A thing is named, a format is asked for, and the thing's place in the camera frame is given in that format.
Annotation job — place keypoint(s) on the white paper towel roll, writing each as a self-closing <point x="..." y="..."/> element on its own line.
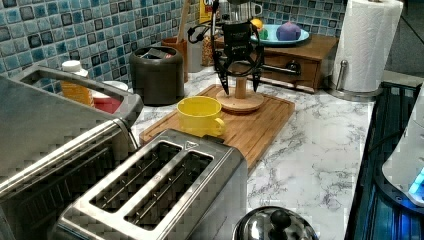
<point x="365" y="41"/>

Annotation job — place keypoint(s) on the orange bottle with white cap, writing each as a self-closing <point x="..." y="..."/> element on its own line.
<point x="73" y="91"/>

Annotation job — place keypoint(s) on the wooden drawer box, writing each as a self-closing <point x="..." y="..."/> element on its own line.
<point x="315" y="55"/>

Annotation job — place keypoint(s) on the yellow toy lemon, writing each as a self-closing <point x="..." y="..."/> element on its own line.
<point x="257" y="23"/>

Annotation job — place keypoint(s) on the clear glass jar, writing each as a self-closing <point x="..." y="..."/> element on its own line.
<point x="207" y="51"/>

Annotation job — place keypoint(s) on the stainless steel two-slot toaster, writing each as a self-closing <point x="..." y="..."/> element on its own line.
<point x="177" y="187"/>

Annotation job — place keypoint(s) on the light blue plate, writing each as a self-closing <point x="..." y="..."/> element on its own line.
<point x="272" y="39"/>

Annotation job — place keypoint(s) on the stainless steel toaster oven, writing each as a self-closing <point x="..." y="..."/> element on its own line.
<point x="53" y="149"/>

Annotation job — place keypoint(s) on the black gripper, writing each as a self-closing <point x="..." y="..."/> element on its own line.
<point x="237" y="47"/>

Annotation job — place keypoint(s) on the red jar with white lid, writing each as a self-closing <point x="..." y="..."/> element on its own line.
<point x="106" y="103"/>

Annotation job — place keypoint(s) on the yellow ceramic mug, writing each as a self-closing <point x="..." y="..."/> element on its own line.
<point x="200" y="115"/>

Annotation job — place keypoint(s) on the colourful cereal box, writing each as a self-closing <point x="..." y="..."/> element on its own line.
<point x="205" y="10"/>

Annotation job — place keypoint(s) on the black drawer handle bar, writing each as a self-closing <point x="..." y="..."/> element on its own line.
<point x="291" y="68"/>

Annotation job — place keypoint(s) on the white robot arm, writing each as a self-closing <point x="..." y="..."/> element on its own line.
<point x="402" y="173"/>

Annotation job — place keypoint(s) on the purple toy plum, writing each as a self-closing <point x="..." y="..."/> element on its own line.
<point x="288" y="32"/>

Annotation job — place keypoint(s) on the bamboo cutting board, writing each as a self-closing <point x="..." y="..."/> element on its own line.
<point x="252" y="134"/>

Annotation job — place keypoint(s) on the brown wooden utensil holder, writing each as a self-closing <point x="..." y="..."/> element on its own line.
<point x="181" y="47"/>

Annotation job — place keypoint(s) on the dark grey tea container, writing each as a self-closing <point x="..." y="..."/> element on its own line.
<point x="157" y="75"/>

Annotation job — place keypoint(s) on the wooden mug tree stand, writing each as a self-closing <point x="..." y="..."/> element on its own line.
<point x="240" y="99"/>

